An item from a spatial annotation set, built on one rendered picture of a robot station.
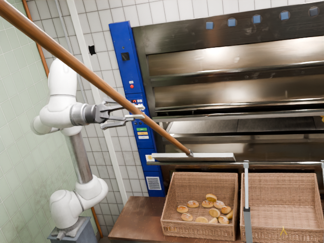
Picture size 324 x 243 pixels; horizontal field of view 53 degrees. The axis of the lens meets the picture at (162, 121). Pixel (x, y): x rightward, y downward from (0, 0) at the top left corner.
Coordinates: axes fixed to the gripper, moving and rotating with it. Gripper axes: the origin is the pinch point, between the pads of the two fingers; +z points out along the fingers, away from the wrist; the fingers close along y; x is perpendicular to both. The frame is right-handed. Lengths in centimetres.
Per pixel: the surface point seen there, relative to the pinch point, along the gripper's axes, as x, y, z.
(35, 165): -106, 7, -125
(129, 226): -152, 51, -61
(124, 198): -186, 28, -82
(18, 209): -93, 40, -125
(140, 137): -141, -22, -51
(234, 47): -99, -75, 31
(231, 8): -80, -93, 31
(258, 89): -118, -50, 45
